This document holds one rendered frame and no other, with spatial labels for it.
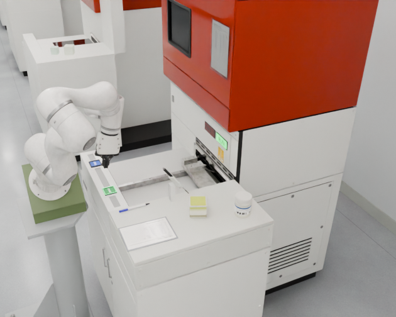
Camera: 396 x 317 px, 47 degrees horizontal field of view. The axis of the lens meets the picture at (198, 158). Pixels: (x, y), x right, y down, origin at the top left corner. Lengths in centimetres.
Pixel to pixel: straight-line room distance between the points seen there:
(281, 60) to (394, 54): 142
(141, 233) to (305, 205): 107
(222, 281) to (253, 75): 90
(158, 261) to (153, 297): 19
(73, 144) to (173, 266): 66
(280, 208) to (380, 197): 133
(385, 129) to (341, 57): 131
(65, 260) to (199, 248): 85
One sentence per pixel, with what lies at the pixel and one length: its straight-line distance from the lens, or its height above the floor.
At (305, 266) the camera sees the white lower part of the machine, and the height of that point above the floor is 16.
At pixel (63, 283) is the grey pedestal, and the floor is 39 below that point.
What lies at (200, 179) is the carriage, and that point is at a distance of 234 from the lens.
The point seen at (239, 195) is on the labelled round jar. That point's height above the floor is 106.
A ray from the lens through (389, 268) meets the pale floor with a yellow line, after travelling 337.
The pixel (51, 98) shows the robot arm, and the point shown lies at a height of 160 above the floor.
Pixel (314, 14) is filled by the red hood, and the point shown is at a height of 171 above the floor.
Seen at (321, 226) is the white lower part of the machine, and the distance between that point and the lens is 280.
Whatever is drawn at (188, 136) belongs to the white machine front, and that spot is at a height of 93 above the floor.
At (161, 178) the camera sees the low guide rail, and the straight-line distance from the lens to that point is 242.
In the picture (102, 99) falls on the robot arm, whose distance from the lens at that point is 154.
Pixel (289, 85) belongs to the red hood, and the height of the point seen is 141.
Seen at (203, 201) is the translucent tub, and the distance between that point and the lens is 193.
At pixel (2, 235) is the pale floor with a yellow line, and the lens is 359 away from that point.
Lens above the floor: 218
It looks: 31 degrees down
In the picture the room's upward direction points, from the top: 1 degrees clockwise
